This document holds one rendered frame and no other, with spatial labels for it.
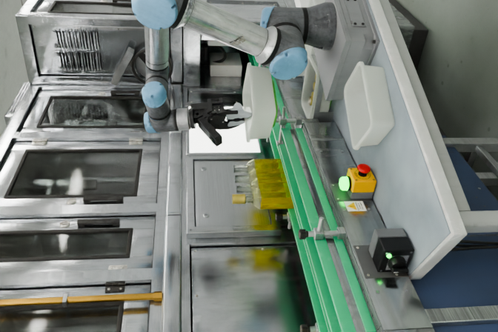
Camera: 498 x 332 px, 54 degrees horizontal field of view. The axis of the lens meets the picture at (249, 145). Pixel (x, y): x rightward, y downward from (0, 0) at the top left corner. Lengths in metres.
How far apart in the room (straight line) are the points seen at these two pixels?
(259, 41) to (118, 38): 1.32
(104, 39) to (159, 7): 1.36
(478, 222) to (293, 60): 0.65
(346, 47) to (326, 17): 0.13
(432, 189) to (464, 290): 0.32
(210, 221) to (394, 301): 0.77
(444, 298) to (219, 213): 0.84
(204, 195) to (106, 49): 1.09
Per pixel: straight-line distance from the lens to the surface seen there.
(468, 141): 1.99
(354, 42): 1.50
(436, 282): 1.40
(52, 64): 2.75
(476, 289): 1.43
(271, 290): 1.64
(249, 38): 1.40
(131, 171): 2.10
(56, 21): 2.63
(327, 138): 1.78
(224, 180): 1.97
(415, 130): 1.30
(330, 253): 1.37
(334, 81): 1.60
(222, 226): 1.77
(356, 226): 1.44
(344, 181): 1.50
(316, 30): 1.57
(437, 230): 1.21
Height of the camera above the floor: 1.32
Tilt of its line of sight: 7 degrees down
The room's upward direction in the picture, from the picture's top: 90 degrees counter-clockwise
